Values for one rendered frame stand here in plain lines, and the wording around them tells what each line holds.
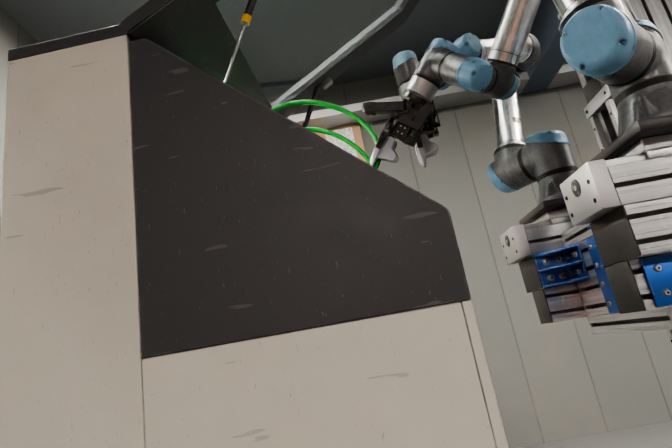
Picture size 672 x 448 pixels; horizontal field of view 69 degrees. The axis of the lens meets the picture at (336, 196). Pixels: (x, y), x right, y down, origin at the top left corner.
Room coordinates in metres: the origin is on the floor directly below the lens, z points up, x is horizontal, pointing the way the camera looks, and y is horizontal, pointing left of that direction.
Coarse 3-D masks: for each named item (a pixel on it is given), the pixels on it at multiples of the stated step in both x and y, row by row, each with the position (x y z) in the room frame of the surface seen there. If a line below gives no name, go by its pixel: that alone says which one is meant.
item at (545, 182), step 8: (560, 168) 1.34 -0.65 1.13; (568, 168) 1.34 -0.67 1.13; (576, 168) 1.36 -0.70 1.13; (544, 176) 1.37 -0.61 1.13; (552, 176) 1.35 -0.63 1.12; (560, 176) 1.34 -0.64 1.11; (568, 176) 1.34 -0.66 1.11; (544, 184) 1.37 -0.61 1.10; (552, 184) 1.36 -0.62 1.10; (544, 192) 1.37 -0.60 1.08; (552, 192) 1.36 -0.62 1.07; (560, 192) 1.33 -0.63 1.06; (544, 200) 1.37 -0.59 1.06
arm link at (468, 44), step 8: (456, 40) 1.22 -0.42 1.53; (464, 40) 1.19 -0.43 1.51; (472, 40) 1.20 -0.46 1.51; (480, 40) 1.26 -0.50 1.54; (488, 40) 1.28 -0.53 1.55; (528, 40) 1.38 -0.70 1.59; (536, 40) 1.40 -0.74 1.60; (464, 48) 1.20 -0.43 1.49; (472, 48) 1.20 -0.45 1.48; (480, 48) 1.21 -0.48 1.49; (488, 48) 1.27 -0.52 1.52; (528, 48) 1.39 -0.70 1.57; (536, 48) 1.41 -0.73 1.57; (472, 56) 1.22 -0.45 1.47; (480, 56) 1.26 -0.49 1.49; (528, 56) 1.41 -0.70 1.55; (536, 56) 1.44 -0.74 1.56; (520, 64) 1.48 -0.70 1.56; (528, 64) 1.47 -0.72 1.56
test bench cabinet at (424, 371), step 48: (288, 336) 0.86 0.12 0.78; (336, 336) 0.85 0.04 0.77; (384, 336) 0.84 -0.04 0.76; (432, 336) 0.84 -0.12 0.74; (480, 336) 0.83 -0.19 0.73; (144, 384) 0.87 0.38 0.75; (192, 384) 0.87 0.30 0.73; (240, 384) 0.86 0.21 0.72; (288, 384) 0.86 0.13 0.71; (336, 384) 0.85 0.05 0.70; (384, 384) 0.85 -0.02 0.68; (432, 384) 0.84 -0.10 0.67; (480, 384) 0.84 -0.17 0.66; (192, 432) 0.87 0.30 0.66; (240, 432) 0.86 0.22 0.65; (288, 432) 0.86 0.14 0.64; (336, 432) 0.85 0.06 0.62; (384, 432) 0.85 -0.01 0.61; (432, 432) 0.84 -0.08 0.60; (480, 432) 0.84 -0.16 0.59
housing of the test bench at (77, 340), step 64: (64, 64) 0.88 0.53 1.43; (128, 64) 0.88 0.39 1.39; (64, 128) 0.88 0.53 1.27; (128, 128) 0.87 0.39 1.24; (64, 192) 0.88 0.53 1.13; (128, 192) 0.88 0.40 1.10; (0, 256) 0.89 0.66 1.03; (64, 256) 0.88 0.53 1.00; (128, 256) 0.88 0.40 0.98; (0, 320) 0.89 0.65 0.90; (64, 320) 0.88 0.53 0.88; (128, 320) 0.88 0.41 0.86; (0, 384) 0.89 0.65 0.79; (64, 384) 0.88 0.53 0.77; (128, 384) 0.88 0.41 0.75
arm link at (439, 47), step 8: (440, 40) 1.05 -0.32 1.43; (432, 48) 1.06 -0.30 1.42; (440, 48) 1.05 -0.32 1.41; (448, 48) 1.05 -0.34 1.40; (456, 48) 1.06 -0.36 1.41; (424, 56) 1.07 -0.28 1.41; (432, 56) 1.06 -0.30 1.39; (440, 56) 1.04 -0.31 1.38; (424, 64) 1.07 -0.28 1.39; (432, 64) 1.06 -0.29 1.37; (416, 72) 1.09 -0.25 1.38; (424, 72) 1.07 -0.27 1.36; (432, 72) 1.07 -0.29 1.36; (432, 80) 1.08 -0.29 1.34; (440, 80) 1.08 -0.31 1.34
